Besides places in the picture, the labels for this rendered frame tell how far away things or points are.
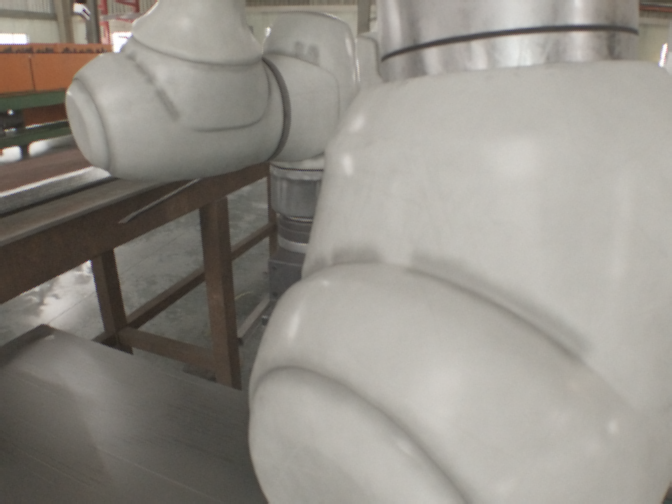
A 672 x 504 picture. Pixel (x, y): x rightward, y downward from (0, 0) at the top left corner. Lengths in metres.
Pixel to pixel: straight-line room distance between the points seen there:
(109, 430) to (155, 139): 0.23
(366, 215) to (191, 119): 0.23
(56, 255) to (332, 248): 0.63
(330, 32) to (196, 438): 0.38
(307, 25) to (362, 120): 0.31
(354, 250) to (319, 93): 0.31
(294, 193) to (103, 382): 0.26
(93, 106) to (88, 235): 0.46
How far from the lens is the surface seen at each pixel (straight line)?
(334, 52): 0.47
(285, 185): 0.49
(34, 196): 0.85
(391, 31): 0.18
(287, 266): 0.50
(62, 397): 0.48
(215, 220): 1.08
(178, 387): 0.45
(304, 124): 0.44
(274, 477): 0.18
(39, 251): 0.75
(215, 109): 0.37
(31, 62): 6.65
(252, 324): 1.90
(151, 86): 0.36
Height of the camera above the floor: 1.01
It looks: 23 degrees down
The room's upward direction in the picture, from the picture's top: 1 degrees clockwise
